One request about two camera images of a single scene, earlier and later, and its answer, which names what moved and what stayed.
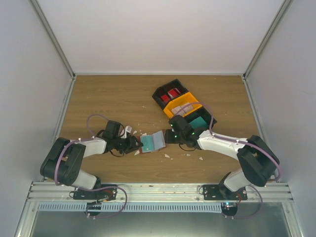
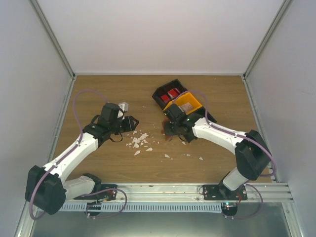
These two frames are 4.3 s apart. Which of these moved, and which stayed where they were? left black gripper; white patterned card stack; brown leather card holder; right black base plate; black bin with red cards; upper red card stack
Moved: left black gripper; brown leather card holder
Stayed: white patterned card stack; upper red card stack; black bin with red cards; right black base plate
